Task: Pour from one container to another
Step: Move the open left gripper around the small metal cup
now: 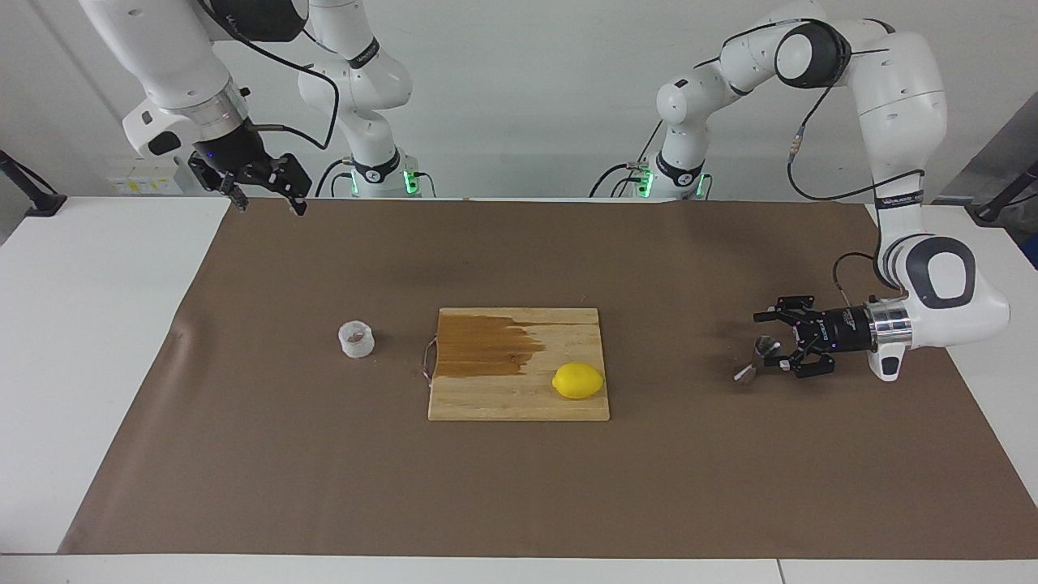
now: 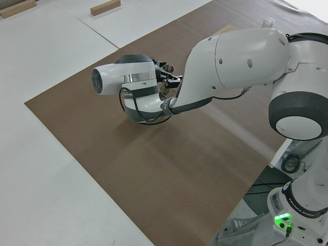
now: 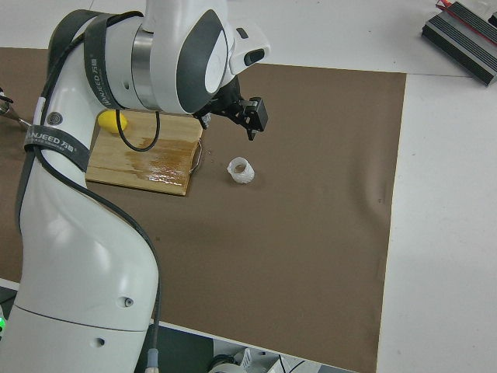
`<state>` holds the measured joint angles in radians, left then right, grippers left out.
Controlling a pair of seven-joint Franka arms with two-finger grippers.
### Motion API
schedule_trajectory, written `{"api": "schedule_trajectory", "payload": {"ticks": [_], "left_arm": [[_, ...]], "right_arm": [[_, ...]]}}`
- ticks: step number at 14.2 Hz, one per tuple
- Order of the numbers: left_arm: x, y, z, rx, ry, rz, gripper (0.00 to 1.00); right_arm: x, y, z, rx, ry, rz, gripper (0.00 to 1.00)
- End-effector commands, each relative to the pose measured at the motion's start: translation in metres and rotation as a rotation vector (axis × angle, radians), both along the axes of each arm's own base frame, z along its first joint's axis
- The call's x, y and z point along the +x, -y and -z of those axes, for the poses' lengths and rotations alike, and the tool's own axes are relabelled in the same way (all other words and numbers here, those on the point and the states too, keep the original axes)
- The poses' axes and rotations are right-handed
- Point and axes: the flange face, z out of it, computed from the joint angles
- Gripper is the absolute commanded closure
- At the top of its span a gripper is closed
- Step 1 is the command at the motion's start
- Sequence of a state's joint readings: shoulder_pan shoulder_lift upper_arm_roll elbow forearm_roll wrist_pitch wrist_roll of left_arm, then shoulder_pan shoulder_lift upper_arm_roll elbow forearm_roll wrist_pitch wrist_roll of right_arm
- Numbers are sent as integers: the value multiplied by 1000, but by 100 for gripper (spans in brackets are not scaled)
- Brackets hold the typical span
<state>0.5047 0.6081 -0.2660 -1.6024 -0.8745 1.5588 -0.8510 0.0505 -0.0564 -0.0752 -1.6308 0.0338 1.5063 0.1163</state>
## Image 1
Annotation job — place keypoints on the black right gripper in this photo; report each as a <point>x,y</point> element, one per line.
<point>239,150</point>

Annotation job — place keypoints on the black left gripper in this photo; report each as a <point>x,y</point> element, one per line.
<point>843,331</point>

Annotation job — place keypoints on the steel double jigger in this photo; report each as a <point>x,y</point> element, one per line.
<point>762,350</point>

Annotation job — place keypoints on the small translucent white cup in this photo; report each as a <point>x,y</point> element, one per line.
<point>355,345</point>

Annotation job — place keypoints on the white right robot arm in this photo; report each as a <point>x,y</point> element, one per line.
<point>162,57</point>

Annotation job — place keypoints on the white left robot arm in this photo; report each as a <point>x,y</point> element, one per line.
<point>900,89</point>

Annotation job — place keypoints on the black clamp stand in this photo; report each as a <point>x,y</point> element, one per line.
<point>40,203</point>
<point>993,212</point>

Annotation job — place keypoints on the yellow lemon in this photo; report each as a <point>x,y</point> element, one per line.
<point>578,381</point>

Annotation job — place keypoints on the blue plastic object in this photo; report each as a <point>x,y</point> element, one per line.
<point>1031,250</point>

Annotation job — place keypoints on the wooden cutting board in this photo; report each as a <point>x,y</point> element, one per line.
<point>503,397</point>

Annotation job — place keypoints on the brown paper table mat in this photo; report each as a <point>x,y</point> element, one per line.
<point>519,487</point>

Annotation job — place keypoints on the white wall socket box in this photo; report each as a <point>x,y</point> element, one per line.
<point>142,178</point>

